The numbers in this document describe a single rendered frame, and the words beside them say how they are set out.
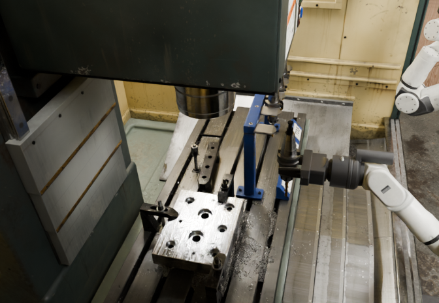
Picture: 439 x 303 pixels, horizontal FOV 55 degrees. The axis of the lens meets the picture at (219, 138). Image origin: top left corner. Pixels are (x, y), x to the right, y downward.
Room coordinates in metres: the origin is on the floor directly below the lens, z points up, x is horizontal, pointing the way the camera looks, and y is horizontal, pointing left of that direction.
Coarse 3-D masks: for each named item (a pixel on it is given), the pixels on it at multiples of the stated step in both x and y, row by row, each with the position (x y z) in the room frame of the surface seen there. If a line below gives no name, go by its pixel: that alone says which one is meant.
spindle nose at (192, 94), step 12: (180, 96) 0.92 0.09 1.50; (192, 96) 0.90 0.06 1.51; (204, 96) 0.89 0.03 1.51; (216, 96) 0.89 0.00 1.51; (228, 96) 0.91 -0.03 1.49; (180, 108) 0.93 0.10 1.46; (192, 108) 0.90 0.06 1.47; (204, 108) 0.89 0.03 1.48; (216, 108) 0.89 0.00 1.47; (228, 108) 0.92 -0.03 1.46
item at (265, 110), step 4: (264, 108) 1.27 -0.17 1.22; (268, 108) 1.27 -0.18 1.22; (272, 108) 1.27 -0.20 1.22; (276, 108) 1.27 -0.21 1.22; (260, 112) 1.25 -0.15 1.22; (264, 112) 1.24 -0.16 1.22; (268, 112) 1.24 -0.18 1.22; (272, 112) 1.24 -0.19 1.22; (276, 112) 1.24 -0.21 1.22; (280, 112) 1.24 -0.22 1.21; (276, 116) 1.22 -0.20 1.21
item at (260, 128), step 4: (256, 124) 1.18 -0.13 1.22; (260, 124) 1.17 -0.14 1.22; (264, 124) 1.17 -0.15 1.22; (256, 128) 1.15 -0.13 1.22; (260, 128) 1.15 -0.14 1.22; (264, 128) 1.15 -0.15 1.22; (268, 128) 1.15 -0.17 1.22; (272, 128) 1.15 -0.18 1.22; (256, 132) 1.13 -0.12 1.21; (260, 132) 1.13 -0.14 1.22; (264, 132) 1.13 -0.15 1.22; (268, 132) 1.13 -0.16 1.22; (272, 132) 1.13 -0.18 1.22
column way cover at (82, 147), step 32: (64, 96) 1.09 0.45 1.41; (96, 96) 1.22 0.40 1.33; (32, 128) 0.93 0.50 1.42; (64, 128) 1.03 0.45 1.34; (96, 128) 1.17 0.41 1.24; (32, 160) 0.88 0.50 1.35; (64, 160) 0.99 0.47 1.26; (96, 160) 1.14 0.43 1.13; (32, 192) 0.87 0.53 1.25; (64, 192) 0.95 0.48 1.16; (96, 192) 1.10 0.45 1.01; (64, 224) 0.92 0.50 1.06; (96, 224) 1.05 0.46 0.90; (64, 256) 0.88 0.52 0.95
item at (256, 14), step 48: (0, 0) 0.97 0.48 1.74; (48, 0) 0.93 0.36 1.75; (96, 0) 0.90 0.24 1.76; (144, 0) 0.87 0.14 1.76; (192, 0) 0.84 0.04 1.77; (240, 0) 0.81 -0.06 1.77; (288, 0) 0.90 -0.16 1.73; (48, 48) 0.95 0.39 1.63; (96, 48) 0.91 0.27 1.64; (144, 48) 0.87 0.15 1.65; (192, 48) 0.84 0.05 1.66; (240, 48) 0.81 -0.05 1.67
